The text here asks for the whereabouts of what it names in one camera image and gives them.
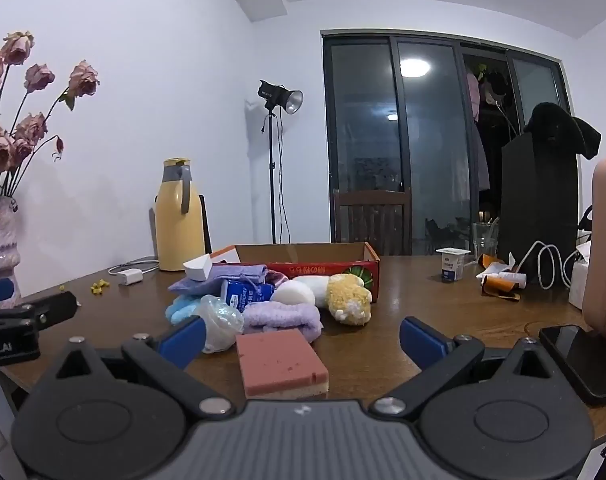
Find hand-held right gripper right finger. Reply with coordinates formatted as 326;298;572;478
369;316;570;417

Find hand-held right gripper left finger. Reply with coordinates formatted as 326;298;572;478
42;316;236;418

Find light blue fluffy cloth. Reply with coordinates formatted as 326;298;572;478
165;294;204;329

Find clear plastic bag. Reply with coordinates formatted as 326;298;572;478
193;295;245;354

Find periwinkle cloth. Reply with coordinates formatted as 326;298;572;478
168;262;269;297

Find small white paper box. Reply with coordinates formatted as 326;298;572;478
183;255;214;282

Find yellow and white plush toy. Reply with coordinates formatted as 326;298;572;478
293;273;373;324

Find pink sponge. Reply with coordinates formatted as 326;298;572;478
235;329;330;400

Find lavender fluffy towel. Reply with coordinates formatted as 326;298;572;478
242;301;324;344

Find white soft ball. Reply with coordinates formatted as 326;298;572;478
270;280;316;307

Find red cardboard box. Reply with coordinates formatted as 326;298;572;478
210;242;381;303

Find scattered small yellow pieces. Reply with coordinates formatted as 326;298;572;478
59;279;110;295

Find orange crumpled wrapper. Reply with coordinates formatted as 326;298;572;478
480;254;521;302

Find white tube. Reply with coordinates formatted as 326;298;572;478
476;262;528;289

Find yellow thermos jug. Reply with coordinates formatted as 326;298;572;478
154;158;207;272

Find clear plastic bottle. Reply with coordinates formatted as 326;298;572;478
472;221;500;260

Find dark wooden chair back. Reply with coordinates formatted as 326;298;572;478
199;194;213;256

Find brown wooden chair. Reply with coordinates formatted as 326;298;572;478
333;188;413;257

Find black smartphone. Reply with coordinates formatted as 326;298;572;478
539;325;606;407

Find dried pink rose bouquet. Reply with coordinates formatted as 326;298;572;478
0;30;101;201

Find black paper bag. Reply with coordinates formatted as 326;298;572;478
498;130;582;282

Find dark sliding glass door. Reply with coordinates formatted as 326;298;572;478
322;30;584;257

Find pink suitcase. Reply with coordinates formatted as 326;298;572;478
582;155;606;348

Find hanging clothes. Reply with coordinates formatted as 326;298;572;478
464;62;515;206

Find black fuzzy cloth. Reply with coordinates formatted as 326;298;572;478
523;102;602;160

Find studio light on stand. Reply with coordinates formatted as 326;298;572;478
245;79;304;245

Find white charger cable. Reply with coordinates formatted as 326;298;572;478
108;256;160;276

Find white looped cable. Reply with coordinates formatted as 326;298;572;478
513;240;591;290

